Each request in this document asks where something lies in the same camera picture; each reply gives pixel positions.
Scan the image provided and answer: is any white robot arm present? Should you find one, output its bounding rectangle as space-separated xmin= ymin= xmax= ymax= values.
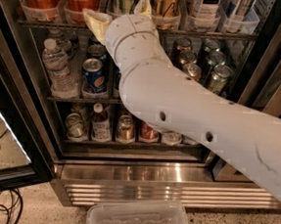
xmin=82 ymin=9 xmax=281 ymax=202

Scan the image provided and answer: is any open glass fridge door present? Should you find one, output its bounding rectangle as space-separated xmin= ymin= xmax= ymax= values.
xmin=0 ymin=2 xmax=54 ymax=191

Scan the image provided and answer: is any white blue can top shelf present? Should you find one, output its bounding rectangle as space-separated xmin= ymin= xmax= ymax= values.
xmin=185 ymin=0 xmax=221 ymax=32

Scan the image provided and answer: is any silver can bottom left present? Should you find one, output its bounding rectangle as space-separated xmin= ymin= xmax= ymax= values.
xmin=65 ymin=112 xmax=88 ymax=142

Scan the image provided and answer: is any steel fridge base grille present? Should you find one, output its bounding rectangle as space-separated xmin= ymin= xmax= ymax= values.
xmin=51 ymin=160 xmax=281 ymax=210

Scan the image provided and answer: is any top wire shelf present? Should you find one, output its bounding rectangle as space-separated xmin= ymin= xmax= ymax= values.
xmin=17 ymin=16 xmax=258 ymax=41

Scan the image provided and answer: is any yellow green can top shelf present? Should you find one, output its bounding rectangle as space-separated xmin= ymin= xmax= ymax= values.
xmin=150 ymin=0 xmax=179 ymax=30

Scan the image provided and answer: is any red can bottom shelf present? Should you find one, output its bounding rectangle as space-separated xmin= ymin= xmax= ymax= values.
xmin=138 ymin=122 xmax=159 ymax=143

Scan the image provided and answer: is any wire shelf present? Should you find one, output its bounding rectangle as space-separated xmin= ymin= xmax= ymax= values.
xmin=17 ymin=16 xmax=258 ymax=41
xmin=47 ymin=95 xmax=122 ymax=105

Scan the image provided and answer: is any clear plastic bin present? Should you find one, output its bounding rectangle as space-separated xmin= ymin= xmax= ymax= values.
xmin=85 ymin=200 xmax=189 ymax=224

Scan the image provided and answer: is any clear water bottle middle shelf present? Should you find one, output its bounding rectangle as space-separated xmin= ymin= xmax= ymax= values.
xmin=42 ymin=38 xmax=79 ymax=99

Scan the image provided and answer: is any gold soda can front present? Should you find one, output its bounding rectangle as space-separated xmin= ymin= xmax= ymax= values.
xmin=182 ymin=64 xmax=202 ymax=82

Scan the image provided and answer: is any gold can bottom shelf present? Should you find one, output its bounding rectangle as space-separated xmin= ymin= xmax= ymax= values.
xmin=116 ymin=112 xmax=135 ymax=144

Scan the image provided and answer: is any middle wire shelf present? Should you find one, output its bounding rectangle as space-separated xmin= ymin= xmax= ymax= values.
xmin=47 ymin=95 xmax=122 ymax=105

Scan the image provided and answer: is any blue white can far right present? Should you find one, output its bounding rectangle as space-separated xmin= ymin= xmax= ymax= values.
xmin=218 ymin=0 xmax=258 ymax=34

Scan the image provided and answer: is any water bottle bottom shelf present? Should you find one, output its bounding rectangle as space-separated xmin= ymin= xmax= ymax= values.
xmin=162 ymin=131 xmax=181 ymax=146

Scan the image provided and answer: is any green soda can front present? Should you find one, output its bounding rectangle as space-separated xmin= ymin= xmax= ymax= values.
xmin=205 ymin=65 xmax=233 ymax=94

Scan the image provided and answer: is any brown drink bottle bottom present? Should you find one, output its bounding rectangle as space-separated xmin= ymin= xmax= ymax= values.
xmin=91 ymin=104 xmax=112 ymax=142

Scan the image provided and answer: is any blue pepsi can front left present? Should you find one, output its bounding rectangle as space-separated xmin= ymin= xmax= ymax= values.
xmin=81 ymin=58 xmax=108 ymax=99

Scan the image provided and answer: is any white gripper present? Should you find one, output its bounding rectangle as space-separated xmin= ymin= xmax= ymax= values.
xmin=82 ymin=0 xmax=161 ymax=67

